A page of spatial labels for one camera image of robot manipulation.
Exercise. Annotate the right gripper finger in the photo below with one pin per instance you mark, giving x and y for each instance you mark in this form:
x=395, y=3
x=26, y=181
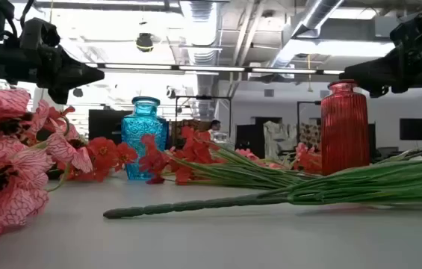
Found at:
x=378, y=71
x=378, y=87

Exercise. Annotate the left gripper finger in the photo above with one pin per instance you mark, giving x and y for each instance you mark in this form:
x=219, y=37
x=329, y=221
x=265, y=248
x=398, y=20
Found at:
x=78, y=73
x=63, y=87

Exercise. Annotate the red artificial flower bunch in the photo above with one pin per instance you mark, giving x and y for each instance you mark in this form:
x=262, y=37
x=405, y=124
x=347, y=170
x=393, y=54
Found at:
x=195, y=149
x=102, y=153

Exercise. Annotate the pink artificial flower bunch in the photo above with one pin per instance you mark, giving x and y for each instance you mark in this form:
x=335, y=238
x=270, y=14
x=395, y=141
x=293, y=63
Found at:
x=307, y=158
x=9, y=164

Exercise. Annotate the small clear glass vase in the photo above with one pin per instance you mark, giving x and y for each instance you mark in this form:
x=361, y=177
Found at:
x=220, y=137

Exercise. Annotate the green artificial stem foreground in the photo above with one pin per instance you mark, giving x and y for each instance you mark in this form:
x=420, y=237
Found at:
x=195, y=205

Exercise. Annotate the red ribbed glass vase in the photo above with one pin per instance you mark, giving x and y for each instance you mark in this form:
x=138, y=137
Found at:
x=345, y=127

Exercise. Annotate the blue patterned glass vase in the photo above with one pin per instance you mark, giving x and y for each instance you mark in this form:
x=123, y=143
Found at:
x=141, y=130

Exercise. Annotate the round black speaker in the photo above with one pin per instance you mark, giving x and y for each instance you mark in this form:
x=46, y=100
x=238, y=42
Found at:
x=77, y=92

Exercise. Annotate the black monitor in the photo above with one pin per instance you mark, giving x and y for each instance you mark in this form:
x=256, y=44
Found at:
x=416, y=129

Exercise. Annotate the black cabinet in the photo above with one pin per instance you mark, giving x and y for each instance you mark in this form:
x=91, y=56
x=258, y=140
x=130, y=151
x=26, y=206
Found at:
x=104, y=127

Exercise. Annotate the brown patterned fabric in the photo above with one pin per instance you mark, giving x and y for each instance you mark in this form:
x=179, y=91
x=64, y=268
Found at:
x=310, y=135

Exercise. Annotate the white draped fabric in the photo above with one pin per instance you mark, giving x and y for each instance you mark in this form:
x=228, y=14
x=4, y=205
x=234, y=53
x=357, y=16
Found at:
x=279, y=138

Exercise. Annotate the ceiling light bar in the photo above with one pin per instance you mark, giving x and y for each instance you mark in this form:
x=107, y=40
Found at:
x=210, y=68

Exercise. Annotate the person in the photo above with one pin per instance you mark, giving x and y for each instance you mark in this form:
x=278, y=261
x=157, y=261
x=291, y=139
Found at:
x=215, y=125

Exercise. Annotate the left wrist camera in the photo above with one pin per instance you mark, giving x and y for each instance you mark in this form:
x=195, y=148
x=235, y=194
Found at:
x=39, y=33

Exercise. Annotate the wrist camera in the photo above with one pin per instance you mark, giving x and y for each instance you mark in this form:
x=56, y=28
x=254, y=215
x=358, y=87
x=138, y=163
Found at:
x=39, y=33
x=410, y=28

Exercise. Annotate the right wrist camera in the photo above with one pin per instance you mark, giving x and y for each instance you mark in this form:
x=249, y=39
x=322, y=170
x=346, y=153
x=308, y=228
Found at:
x=410, y=28

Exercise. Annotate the black dome ceiling camera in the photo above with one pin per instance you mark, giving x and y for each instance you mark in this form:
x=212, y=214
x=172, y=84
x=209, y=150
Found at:
x=144, y=42

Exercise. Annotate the black metal stand frame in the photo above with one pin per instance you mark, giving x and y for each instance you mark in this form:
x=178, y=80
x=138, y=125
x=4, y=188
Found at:
x=203, y=97

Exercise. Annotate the corrugated silver air duct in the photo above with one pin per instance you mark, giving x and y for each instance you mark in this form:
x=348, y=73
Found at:
x=201, y=11

